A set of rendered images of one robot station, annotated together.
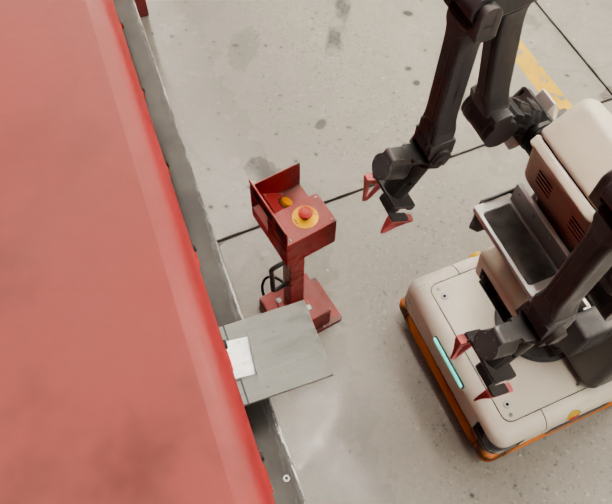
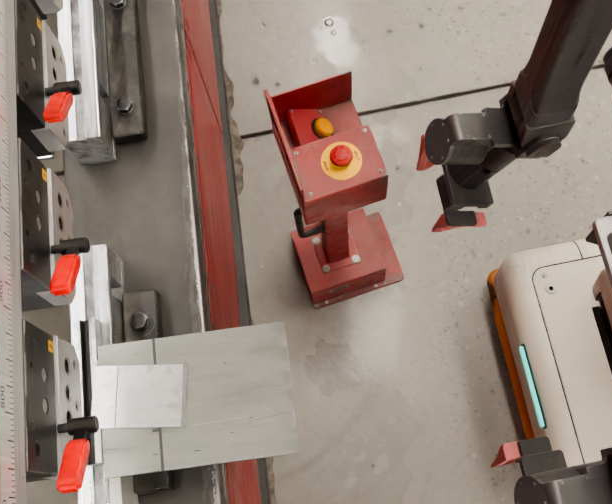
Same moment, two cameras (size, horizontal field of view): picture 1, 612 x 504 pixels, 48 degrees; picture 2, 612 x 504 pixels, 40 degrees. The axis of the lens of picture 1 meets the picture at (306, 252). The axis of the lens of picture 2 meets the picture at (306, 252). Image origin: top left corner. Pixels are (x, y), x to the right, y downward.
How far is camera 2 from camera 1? 0.48 m
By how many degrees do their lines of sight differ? 14
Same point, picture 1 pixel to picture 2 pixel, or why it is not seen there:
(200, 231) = (170, 164)
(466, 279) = (590, 269)
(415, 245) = (535, 190)
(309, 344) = (275, 396)
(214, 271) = (177, 232)
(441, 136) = (547, 115)
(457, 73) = (585, 25)
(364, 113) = not seen: outside the picture
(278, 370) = (218, 428)
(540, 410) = not seen: outside the picture
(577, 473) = not seen: outside the picture
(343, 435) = (369, 442)
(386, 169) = (444, 150)
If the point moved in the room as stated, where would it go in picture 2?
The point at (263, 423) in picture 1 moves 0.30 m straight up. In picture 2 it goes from (196, 484) to (148, 475)
